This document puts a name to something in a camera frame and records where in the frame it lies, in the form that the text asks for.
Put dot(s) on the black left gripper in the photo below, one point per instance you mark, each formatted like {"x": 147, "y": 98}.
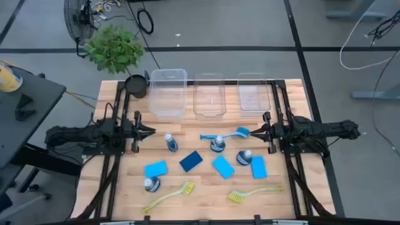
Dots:
{"x": 136, "y": 131}

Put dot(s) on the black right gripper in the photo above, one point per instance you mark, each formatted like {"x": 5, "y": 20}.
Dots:
{"x": 273, "y": 132}

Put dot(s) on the blue dish brush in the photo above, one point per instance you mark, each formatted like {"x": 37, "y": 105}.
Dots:
{"x": 242, "y": 131}

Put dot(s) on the blue dish soap bottle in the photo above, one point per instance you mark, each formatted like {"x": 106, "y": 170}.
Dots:
{"x": 172, "y": 145}
{"x": 242, "y": 158}
{"x": 152, "y": 185}
{"x": 217, "y": 146}

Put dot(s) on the light blue sponge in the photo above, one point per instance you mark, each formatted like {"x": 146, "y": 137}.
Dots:
{"x": 223, "y": 167}
{"x": 259, "y": 167}
{"x": 155, "y": 169}

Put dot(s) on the dark blue sponge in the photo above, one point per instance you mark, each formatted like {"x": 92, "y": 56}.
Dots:
{"x": 191, "y": 161}

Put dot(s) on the yellow dish brush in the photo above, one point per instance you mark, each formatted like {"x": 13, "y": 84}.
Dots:
{"x": 236, "y": 196}
{"x": 187, "y": 187}

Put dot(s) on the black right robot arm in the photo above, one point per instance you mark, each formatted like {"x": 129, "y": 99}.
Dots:
{"x": 328, "y": 129}

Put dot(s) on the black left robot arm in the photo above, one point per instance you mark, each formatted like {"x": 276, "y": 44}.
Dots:
{"x": 78, "y": 136}

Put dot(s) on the low clear plastic bin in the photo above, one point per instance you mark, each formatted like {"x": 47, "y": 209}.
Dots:
{"x": 253, "y": 93}
{"x": 209, "y": 100}

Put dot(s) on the tall clear plastic tub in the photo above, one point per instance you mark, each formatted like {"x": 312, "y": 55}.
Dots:
{"x": 167, "y": 93}

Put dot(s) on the black plant pot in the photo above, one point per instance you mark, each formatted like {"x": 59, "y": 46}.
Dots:
{"x": 136, "y": 86}

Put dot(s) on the green leafy plant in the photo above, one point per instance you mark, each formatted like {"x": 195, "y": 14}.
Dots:
{"x": 112, "y": 50}

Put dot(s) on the dark grey side table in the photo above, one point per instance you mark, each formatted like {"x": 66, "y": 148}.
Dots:
{"x": 31, "y": 125}

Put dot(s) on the grey desk foot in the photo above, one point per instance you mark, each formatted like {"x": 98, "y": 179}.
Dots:
{"x": 375, "y": 94}
{"x": 356, "y": 14}

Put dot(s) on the black floor fan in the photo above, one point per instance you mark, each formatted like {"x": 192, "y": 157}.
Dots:
{"x": 76, "y": 22}

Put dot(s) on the white power strip with plugs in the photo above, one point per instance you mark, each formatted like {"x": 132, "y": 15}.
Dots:
{"x": 103, "y": 7}

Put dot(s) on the office chair base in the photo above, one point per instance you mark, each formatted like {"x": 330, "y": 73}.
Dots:
{"x": 31, "y": 203}

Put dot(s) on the yellow and white tub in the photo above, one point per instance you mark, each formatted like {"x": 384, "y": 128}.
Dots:
{"x": 9, "y": 81}

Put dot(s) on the black aluminium rig frame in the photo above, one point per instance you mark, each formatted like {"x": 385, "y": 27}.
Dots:
{"x": 231, "y": 83}

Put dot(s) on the black plastic bracket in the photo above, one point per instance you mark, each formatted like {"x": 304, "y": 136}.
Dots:
{"x": 25, "y": 100}

